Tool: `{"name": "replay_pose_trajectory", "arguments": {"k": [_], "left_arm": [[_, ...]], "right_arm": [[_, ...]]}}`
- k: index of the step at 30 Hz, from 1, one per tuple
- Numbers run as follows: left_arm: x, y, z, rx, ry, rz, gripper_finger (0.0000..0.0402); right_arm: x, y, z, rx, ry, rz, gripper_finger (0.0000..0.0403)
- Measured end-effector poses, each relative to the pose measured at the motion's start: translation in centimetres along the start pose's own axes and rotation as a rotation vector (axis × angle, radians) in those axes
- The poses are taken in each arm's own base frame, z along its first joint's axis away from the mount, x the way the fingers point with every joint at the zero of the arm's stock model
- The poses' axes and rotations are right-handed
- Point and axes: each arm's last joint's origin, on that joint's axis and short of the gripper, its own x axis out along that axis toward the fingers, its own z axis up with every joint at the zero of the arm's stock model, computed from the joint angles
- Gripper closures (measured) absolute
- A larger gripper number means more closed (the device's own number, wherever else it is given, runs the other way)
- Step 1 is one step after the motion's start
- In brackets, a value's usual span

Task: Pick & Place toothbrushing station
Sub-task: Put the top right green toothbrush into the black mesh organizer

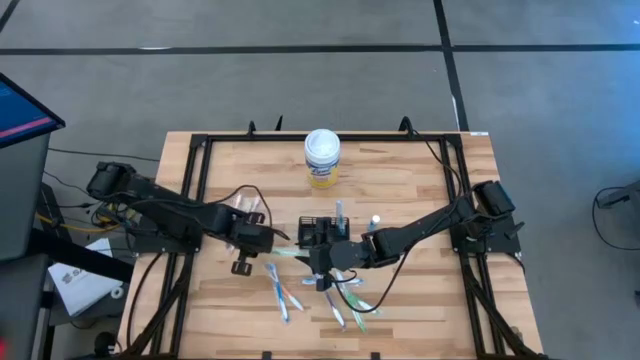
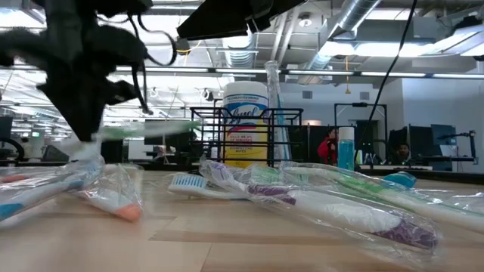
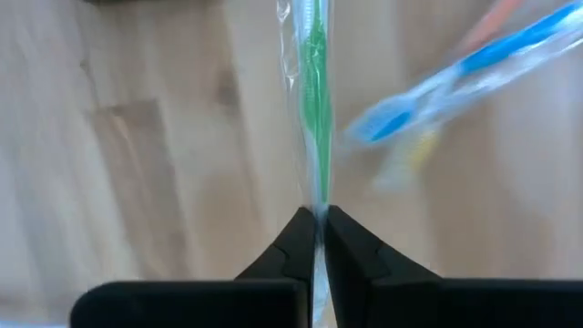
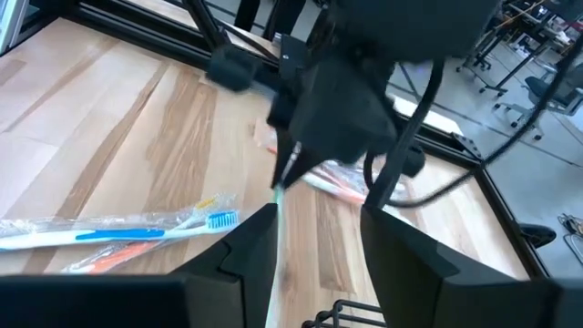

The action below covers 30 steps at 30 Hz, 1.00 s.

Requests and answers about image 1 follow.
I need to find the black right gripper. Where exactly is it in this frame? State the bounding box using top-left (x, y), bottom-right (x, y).
top-left (294, 238), bottom-right (375, 294)

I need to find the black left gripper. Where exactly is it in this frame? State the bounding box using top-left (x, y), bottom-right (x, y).
top-left (222, 209), bottom-right (292, 278)

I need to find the Lysol disinfecting wipes canister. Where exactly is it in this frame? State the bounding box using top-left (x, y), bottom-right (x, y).
top-left (303, 128), bottom-right (342, 190)

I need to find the white printed carton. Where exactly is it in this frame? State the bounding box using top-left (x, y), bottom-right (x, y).
top-left (48, 237), bottom-right (126, 317)

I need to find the black stand beam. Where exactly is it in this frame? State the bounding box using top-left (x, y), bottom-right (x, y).
top-left (29, 227), bottom-right (135, 284)

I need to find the grey equipment cabinet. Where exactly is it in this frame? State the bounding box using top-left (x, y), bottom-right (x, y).
top-left (0, 132), bottom-right (51, 262)

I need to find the blue-screen monitor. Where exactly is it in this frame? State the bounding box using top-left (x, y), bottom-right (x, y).
top-left (0, 72), bottom-right (66, 150)

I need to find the grey stand leg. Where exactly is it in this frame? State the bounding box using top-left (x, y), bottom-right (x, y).
top-left (597, 179), bottom-right (640, 209)

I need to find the black wire basket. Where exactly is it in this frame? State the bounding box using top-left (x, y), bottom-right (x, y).
top-left (297, 215), bottom-right (351, 251)

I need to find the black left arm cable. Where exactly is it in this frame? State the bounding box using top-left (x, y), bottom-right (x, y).
top-left (202, 184), bottom-right (275, 229)

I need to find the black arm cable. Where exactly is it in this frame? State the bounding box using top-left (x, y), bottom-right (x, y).
top-left (327, 128), bottom-right (469, 315)
top-left (202, 184), bottom-right (275, 229)

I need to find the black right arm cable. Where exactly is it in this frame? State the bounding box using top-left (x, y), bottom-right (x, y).
top-left (327, 128), bottom-right (469, 315)

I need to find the thin black floor cable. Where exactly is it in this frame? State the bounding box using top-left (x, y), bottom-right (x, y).
top-left (47, 147), bottom-right (161, 164)

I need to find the yellow cable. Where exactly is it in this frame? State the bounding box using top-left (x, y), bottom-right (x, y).
top-left (37, 202), bottom-right (136, 235)

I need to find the looped black floor cable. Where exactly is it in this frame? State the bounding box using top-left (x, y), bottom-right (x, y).
top-left (592, 185), bottom-right (640, 251)

